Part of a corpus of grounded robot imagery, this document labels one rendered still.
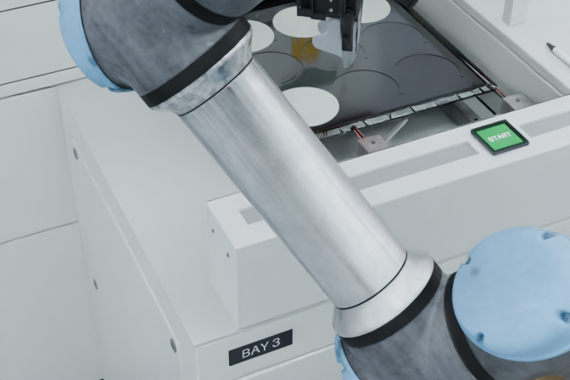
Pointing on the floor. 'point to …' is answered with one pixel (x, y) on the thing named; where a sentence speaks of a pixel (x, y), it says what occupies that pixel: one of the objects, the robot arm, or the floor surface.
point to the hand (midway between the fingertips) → (352, 58)
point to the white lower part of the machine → (41, 248)
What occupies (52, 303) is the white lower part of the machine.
